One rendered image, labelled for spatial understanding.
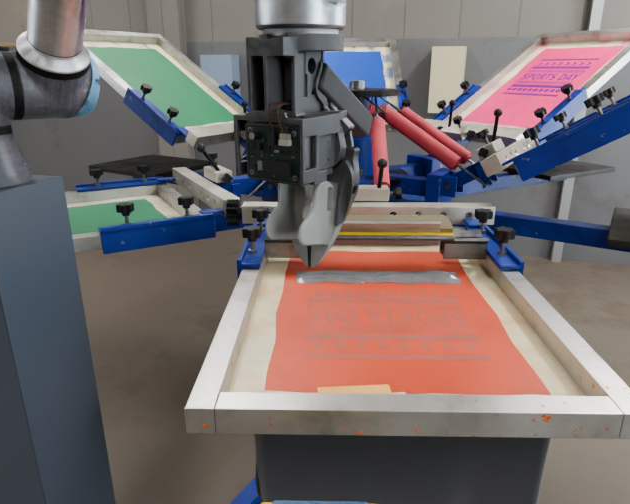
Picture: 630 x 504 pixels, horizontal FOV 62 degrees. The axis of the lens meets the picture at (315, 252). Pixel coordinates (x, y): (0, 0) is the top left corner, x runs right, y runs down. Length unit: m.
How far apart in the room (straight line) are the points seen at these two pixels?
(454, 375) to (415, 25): 3.62
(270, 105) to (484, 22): 3.82
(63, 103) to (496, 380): 0.87
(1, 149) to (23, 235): 0.15
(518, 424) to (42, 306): 0.83
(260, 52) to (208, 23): 4.38
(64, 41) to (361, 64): 2.30
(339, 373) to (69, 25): 0.70
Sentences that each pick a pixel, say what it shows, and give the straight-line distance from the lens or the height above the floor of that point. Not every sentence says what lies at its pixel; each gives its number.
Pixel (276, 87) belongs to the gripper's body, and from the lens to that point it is 0.44.
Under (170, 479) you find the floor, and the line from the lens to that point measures 2.10.
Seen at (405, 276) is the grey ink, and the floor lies 0.96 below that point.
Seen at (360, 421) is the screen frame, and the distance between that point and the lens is 0.69.
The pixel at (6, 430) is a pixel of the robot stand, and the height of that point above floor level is 0.74.
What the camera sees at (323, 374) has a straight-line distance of 0.81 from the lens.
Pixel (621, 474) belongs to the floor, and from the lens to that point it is 2.34.
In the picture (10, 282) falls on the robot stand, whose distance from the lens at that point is 1.04.
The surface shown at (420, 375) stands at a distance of 0.82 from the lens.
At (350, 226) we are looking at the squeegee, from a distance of 1.18.
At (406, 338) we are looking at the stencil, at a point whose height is 0.96.
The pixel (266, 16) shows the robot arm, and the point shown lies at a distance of 0.45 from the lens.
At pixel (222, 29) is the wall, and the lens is 4.75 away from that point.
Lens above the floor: 1.39
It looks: 19 degrees down
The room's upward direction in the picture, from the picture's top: straight up
